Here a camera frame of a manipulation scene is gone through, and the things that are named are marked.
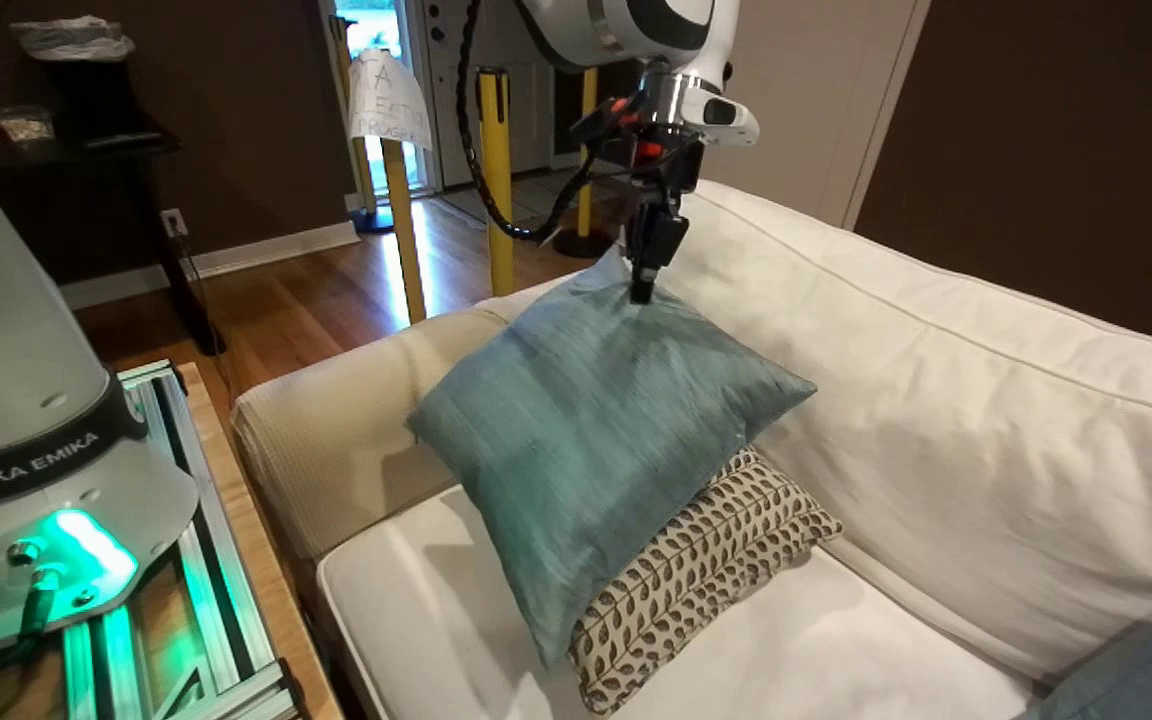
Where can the white wall outlet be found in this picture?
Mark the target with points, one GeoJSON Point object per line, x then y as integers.
{"type": "Point", "coordinates": [174, 222]}

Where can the white plastic cover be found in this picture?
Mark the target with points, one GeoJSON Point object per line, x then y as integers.
{"type": "Point", "coordinates": [386, 100]}

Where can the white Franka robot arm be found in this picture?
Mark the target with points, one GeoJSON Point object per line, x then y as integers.
{"type": "Point", "coordinates": [16, 402]}

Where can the beige black leaf-pattern pillow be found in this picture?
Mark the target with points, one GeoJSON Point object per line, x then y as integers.
{"type": "Point", "coordinates": [710, 586]}

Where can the white panel door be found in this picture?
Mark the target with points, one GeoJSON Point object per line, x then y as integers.
{"type": "Point", "coordinates": [442, 81]}

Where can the wooden post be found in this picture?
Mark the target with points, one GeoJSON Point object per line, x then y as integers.
{"type": "Point", "coordinates": [405, 243]}

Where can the teal pillow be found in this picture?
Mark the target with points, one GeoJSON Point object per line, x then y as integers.
{"type": "Point", "coordinates": [1138, 665]}
{"type": "Point", "coordinates": [591, 427]}

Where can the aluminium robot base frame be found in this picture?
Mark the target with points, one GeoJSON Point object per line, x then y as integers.
{"type": "Point", "coordinates": [200, 612]}

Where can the wooden table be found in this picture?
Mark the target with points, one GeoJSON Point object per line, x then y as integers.
{"type": "Point", "coordinates": [280, 612]}

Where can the thin yellow post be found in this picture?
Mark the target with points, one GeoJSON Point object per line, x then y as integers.
{"type": "Point", "coordinates": [591, 175]}

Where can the white crumpled cloth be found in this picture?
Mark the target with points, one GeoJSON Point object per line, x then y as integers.
{"type": "Point", "coordinates": [71, 42]}

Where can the black side table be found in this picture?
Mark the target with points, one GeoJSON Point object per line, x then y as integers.
{"type": "Point", "coordinates": [137, 175]}

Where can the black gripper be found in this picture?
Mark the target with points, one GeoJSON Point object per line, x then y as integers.
{"type": "Point", "coordinates": [657, 164]}

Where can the black box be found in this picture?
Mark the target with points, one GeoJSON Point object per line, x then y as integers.
{"type": "Point", "coordinates": [83, 97]}

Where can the white couch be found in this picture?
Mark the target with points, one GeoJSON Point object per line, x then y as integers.
{"type": "Point", "coordinates": [1000, 402]}

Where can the thick yellow post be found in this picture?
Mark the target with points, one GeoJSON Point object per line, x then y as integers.
{"type": "Point", "coordinates": [496, 175]}

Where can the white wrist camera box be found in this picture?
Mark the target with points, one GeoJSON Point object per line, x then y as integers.
{"type": "Point", "coordinates": [732, 120]}

